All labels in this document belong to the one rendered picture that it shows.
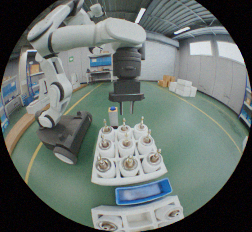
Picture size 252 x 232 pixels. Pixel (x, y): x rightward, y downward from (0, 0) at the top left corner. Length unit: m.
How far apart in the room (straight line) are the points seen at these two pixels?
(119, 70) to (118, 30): 0.10
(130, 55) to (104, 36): 0.08
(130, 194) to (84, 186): 0.31
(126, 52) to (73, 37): 0.14
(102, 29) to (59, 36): 0.10
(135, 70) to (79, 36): 0.17
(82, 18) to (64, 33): 0.34
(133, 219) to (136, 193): 0.21
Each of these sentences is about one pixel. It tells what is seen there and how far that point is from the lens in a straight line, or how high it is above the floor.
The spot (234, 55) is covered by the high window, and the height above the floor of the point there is 2.73.
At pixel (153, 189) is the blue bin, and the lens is 0.62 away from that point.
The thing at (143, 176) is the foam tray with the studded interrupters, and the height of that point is 0.18.
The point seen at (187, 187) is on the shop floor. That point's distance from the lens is 0.75.
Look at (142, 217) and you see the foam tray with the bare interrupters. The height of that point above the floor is 0.07.
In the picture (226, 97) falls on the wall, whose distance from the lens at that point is 5.09.
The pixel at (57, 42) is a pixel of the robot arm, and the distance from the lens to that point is 0.22.
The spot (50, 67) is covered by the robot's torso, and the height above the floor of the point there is 0.70.
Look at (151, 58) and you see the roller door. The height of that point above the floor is 1.72.
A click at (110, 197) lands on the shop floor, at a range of 0.61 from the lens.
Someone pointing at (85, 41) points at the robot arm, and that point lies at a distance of 0.21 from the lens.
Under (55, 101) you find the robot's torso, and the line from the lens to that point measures 0.57.
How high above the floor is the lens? 0.60
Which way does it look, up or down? 26 degrees down
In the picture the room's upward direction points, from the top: straight up
